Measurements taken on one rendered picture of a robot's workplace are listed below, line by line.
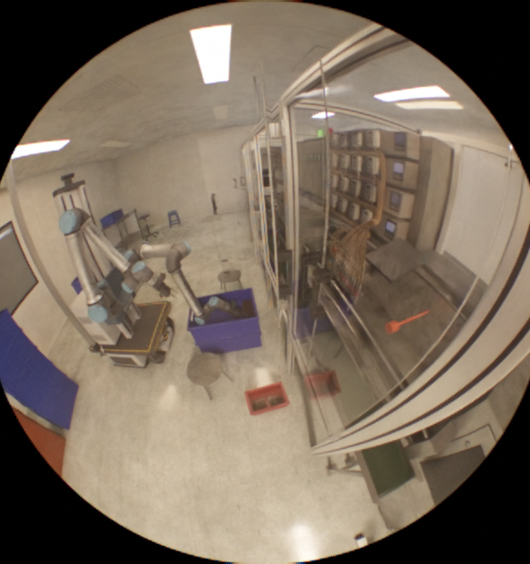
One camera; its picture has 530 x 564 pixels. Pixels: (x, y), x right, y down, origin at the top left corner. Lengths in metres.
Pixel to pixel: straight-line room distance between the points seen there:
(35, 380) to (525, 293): 2.61
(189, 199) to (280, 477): 6.36
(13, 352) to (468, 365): 2.50
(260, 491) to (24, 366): 2.24
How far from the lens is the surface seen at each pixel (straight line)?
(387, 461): 0.90
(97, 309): 1.37
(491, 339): 0.24
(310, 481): 1.56
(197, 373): 1.55
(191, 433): 1.69
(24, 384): 2.37
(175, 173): 6.26
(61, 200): 1.65
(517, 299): 0.22
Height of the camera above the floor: 1.54
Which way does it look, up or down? 37 degrees down
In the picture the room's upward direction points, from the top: 6 degrees counter-clockwise
